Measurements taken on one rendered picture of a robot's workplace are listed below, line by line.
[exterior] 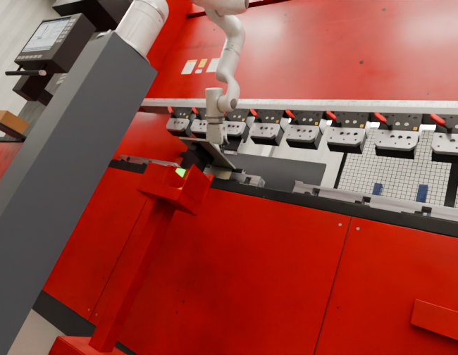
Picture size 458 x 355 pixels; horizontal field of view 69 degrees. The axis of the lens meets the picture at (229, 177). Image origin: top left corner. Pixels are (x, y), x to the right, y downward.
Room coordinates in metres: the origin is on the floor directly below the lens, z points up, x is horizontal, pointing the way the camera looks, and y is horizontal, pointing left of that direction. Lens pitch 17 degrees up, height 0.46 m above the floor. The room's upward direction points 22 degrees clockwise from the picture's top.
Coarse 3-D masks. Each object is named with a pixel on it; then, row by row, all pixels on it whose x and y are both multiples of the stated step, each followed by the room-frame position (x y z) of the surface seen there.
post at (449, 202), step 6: (450, 168) 1.64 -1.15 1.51; (456, 168) 1.63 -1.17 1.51; (450, 174) 1.64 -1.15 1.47; (456, 174) 1.62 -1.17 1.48; (450, 180) 1.64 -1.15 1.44; (456, 180) 1.62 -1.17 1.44; (450, 186) 1.63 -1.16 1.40; (456, 186) 1.62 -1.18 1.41; (450, 192) 1.63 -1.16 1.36; (456, 192) 1.61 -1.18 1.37; (450, 198) 1.63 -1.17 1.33; (444, 204) 1.64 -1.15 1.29; (450, 204) 1.62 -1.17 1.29
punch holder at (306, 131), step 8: (296, 112) 1.41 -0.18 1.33; (304, 112) 1.38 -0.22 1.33; (312, 112) 1.36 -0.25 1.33; (320, 112) 1.34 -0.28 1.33; (304, 120) 1.37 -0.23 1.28; (312, 120) 1.35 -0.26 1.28; (320, 120) 1.33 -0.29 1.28; (288, 128) 1.41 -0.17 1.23; (296, 128) 1.38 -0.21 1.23; (304, 128) 1.36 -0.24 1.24; (312, 128) 1.34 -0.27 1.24; (320, 128) 1.35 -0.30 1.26; (288, 136) 1.40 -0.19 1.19; (296, 136) 1.38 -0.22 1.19; (304, 136) 1.35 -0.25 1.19; (312, 136) 1.33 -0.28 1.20; (320, 136) 1.38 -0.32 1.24; (288, 144) 1.46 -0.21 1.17; (296, 144) 1.43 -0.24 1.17; (304, 144) 1.39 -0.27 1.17; (312, 144) 1.36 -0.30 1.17
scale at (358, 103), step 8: (280, 104) 1.47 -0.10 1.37; (288, 104) 1.44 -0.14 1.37; (296, 104) 1.42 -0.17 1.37; (304, 104) 1.39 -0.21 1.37; (312, 104) 1.37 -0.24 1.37; (320, 104) 1.34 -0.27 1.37; (328, 104) 1.32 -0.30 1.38; (336, 104) 1.30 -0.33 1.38; (344, 104) 1.28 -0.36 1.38; (352, 104) 1.26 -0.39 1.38; (360, 104) 1.24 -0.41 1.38; (368, 104) 1.22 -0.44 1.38; (376, 104) 1.20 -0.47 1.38; (384, 104) 1.18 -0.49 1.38; (392, 104) 1.16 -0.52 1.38; (400, 104) 1.14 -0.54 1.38; (408, 104) 1.13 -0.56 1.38; (416, 104) 1.11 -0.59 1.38; (424, 104) 1.09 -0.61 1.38; (432, 104) 1.08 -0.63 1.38; (440, 104) 1.06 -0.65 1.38; (448, 104) 1.04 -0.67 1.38; (456, 104) 1.03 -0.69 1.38
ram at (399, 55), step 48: (336, 0) 1.41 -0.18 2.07; (384, 0) 1.26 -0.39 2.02; (432, 0) 1.13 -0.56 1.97; (192, 48) 1.96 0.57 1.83; (288, 48) 1.52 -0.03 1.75; (336, 48) 1.35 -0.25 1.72; (384, 48) 1.22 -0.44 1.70; (432, 48) 1.10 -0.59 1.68; (192, 96) 1.83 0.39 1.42; (240, 96) 1.62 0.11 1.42; (288, 96) 1.45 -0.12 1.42; (336, 96) 1.31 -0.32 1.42; (384, 96) 1.18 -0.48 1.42; (432, 96) 1.08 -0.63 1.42
